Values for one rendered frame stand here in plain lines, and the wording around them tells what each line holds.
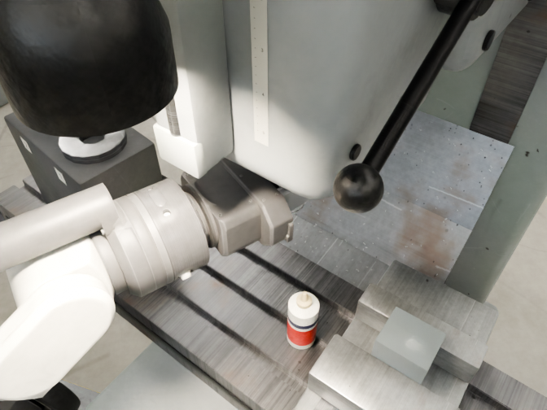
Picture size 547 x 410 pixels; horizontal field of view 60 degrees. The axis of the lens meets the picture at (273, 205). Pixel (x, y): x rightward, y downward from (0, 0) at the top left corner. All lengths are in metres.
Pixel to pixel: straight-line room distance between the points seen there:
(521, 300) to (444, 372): 1.49
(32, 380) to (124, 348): 1.42
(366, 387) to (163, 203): 0.29
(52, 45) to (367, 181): 0.17
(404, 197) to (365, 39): 0.58
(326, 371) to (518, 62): 0.47
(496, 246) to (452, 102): 0.28
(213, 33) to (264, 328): 0.48
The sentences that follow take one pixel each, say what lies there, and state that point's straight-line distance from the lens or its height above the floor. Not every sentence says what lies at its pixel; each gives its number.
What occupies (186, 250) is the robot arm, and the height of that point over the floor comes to 1.25.
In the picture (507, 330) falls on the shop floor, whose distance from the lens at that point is 1.99.
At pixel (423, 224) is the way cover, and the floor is 0.97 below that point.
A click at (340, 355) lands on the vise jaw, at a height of 1.07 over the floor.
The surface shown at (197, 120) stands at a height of 1.39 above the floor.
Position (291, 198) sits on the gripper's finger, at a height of 1.24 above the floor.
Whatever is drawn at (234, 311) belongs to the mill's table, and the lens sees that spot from 0.71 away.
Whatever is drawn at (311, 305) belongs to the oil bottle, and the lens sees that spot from 0.61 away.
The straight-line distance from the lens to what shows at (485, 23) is 0.45.
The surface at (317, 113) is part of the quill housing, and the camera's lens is 0.29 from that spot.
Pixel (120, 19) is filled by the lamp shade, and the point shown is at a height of 1.49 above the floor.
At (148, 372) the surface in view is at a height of 0.88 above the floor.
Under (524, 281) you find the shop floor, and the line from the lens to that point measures 2.15.
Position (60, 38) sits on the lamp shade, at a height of 1.49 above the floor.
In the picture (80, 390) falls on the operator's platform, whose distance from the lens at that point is 1.35.
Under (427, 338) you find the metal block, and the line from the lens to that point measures 0.55.
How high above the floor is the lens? 1.57
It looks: 46 degrees down
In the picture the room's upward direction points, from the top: straight up
